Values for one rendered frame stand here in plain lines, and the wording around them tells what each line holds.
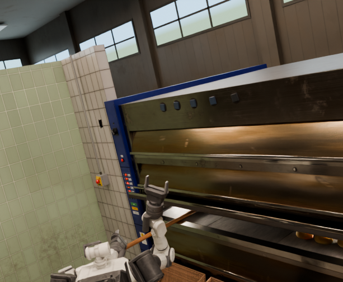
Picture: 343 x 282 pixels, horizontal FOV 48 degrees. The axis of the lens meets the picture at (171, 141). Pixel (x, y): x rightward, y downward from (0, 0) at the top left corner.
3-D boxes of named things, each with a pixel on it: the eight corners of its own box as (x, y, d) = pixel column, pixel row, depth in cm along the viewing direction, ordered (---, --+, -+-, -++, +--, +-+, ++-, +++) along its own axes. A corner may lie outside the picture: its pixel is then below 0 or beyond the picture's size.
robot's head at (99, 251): (111, 262, 186) (107, 244, 185) (90, 267, 186) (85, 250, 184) (112, 255, 193) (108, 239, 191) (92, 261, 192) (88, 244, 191)
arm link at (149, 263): (167, 271, 195) (159, 274, 182) (152, 280, 196) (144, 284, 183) (155, 250, 199) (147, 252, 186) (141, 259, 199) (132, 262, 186)
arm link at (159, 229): (164, 219, 198) (169, 235, 206) (153, 210, 204) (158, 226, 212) (154, 227, 195) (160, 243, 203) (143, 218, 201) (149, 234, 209)
